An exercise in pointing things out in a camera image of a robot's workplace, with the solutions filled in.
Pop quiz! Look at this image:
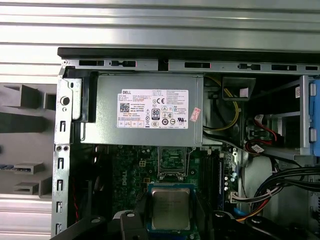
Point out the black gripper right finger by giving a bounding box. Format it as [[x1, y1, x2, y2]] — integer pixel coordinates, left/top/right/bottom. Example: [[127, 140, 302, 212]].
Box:
[[194, 192, 301, 240]]

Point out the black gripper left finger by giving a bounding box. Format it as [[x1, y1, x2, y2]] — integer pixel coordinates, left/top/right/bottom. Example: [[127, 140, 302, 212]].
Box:
[[51, 193, 153, 240]]

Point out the silver CPU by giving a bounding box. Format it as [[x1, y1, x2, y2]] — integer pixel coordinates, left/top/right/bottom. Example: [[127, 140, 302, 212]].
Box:
[[146, 183, 196, 232]]

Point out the metal socket cover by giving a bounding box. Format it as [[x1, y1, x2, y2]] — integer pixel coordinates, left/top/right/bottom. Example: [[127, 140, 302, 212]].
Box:
[[158, 146, 188, 176]]

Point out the black RAM slot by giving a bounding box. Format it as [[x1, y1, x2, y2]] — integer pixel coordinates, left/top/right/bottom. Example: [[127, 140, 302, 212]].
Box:
[[201, 152, 208, 201], [207, 152, 218, 201]]

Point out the green motherboard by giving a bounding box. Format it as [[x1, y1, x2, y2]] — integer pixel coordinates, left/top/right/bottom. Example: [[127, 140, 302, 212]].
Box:
[[109, 144, 241, 240]]

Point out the grey power supply unit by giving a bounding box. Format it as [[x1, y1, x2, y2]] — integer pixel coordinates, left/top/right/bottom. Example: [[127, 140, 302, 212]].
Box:
[[79, 73, 205, 148]]

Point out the grey parts rack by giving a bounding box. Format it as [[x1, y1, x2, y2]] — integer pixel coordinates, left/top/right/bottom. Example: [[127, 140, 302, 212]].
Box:
[[0, 83, 57, 198]]

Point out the metal drive cage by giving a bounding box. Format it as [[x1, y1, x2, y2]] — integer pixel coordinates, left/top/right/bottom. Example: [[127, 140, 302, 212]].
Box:
[[298, 74, 320, 161]]

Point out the blue drive carrier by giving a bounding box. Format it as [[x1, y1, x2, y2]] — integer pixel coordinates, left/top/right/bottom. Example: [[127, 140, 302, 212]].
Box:
[[308, 79, 320, 156]]

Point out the black PC case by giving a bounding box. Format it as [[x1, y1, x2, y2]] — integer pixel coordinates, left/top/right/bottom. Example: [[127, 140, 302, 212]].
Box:
[[51, 47, 320, 240]]

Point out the orange wire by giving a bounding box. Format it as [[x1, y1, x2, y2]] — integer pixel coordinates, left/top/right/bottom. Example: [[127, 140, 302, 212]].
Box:
[[234, 209, 263, 223]]

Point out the black cable bundle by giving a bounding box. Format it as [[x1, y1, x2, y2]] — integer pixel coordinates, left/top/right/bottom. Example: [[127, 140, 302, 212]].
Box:
[[243, 159, 320, 226]]

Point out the yellow wire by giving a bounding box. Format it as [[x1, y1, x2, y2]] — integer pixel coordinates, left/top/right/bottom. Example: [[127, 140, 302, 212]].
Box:
[[203, 74, 242, 132]]

